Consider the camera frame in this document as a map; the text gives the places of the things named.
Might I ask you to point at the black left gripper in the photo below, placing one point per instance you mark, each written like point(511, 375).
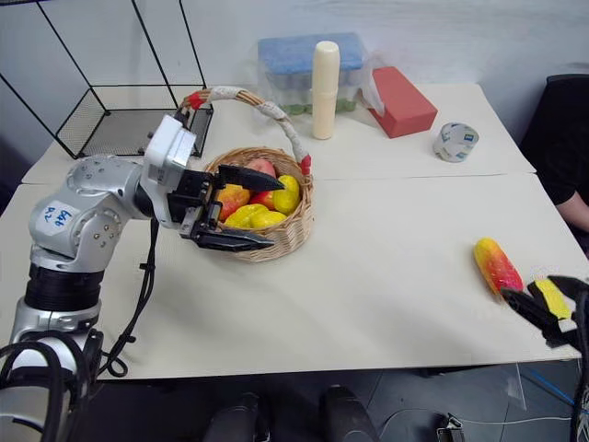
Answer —
point(191, 189)

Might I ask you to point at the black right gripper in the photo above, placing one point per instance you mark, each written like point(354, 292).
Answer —
point(559, 338)

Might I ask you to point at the small yellow toy fruit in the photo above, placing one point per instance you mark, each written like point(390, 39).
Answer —
point(552, 299)

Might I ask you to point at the bare person forearm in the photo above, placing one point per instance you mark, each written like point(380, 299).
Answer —
point(574, 211)

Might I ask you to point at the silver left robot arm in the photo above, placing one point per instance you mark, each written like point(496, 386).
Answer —
point(94, 182)

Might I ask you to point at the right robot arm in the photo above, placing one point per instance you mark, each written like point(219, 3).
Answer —
point(583, 377)

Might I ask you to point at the yellow ridged toy fruit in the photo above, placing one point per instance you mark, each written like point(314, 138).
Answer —
point(248, 214)
point(269, 219)

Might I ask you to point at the orange yellow toy peach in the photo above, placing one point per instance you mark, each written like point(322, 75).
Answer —
point(234, 199)

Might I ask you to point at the small red toy fruit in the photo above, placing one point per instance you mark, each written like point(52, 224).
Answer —
point(262, 199)

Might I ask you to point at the pale red toy apple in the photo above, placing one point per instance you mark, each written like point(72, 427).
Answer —
point(261, 167)

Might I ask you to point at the yellow toy lemon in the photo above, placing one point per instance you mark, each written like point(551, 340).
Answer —
point(287, 195)

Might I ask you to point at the red yellow toy mango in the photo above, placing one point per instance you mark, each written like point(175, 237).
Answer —
point(497, 269)

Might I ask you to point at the cream cylindrical bottle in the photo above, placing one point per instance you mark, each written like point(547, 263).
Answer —
point(326, 89)

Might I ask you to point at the person in black shirt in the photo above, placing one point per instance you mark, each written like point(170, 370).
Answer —
point(559, 138)

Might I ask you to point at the clear box with blue lid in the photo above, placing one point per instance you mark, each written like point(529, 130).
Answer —
point(294, 55)

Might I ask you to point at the clear plastic bag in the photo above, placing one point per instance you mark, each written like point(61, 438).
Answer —
point(373, 89)

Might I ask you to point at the white handwritten label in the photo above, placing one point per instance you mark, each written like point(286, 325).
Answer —
point(58, 216)

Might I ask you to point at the clear packing tape roll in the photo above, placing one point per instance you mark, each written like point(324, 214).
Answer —
point(455, 143)

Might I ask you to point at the red rectangular box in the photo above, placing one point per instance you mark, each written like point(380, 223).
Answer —
point(402, 102)

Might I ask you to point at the dark rounded shape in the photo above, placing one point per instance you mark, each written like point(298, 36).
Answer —
point(239, 419)

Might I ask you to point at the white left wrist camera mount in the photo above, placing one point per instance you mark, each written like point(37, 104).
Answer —
point(165, 143)

